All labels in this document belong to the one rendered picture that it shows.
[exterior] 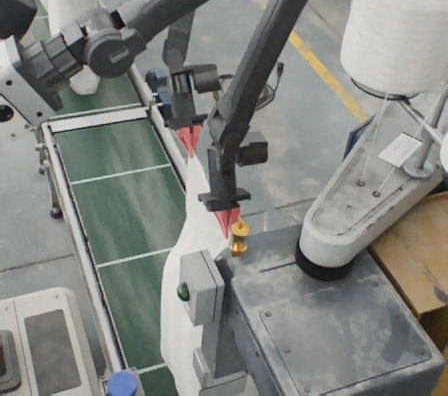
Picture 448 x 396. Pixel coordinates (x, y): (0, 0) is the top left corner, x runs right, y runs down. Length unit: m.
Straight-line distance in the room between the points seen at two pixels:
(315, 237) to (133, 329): 1.22
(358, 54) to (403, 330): 0.41
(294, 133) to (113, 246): 1.46
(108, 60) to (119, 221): 1.35
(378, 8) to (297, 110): 2.65
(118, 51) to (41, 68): 0.12
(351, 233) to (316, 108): 2.73
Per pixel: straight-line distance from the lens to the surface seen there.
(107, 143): 2.73
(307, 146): 3.41
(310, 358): 0.94
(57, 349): 2.23
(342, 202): 1.03
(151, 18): 1.12
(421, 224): 1.16
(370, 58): 1.05
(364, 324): 0.99
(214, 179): 1.39
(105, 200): 2.48
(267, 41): 1.24
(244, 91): 1.28
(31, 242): 2.89
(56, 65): 1.12
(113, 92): 3.01
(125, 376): 1.47
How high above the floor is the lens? 2.10
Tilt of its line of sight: 41 degrees down
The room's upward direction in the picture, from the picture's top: 6 degrees clockwise
